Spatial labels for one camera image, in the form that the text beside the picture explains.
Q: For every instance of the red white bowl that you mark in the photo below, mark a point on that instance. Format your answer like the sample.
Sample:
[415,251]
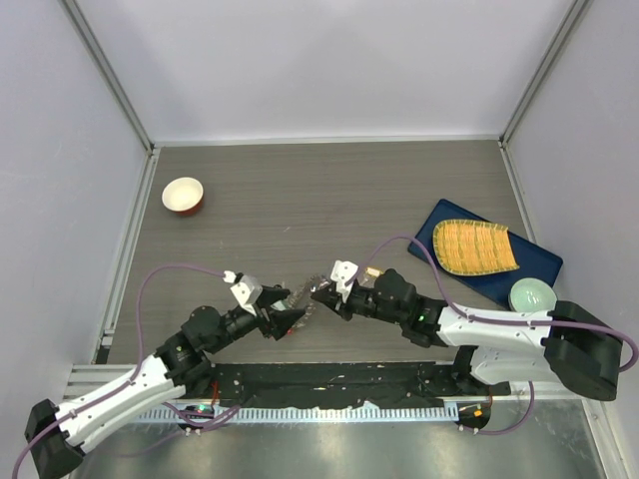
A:
[183,196]

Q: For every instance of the pale green bowl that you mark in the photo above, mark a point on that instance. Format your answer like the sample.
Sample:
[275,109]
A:
[531,295]

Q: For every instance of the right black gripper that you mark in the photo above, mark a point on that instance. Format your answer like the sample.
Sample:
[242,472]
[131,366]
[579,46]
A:
[332,298]

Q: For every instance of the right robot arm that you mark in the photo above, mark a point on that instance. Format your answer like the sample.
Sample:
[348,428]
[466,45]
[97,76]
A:
[566,344]

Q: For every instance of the black mounting plate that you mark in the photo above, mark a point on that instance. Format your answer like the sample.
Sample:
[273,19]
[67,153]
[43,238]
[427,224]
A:
[387,385]

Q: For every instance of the white slotted cable duct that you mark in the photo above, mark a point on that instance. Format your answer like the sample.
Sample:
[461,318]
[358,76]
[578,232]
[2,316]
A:
[368,413]

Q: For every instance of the yellow bamboo basket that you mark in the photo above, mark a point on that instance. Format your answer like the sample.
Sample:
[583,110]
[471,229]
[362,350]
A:
[473,248]

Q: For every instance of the yellow key tag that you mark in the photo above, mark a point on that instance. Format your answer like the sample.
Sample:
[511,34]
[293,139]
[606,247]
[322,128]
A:
[373,272]

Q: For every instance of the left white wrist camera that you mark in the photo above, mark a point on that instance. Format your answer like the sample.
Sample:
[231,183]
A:
[246,289]

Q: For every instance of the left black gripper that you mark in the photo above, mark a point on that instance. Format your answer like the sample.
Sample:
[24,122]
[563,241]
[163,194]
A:
[280,322]

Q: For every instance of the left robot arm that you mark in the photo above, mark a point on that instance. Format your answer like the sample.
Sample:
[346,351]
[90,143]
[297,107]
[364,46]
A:
[59,436]

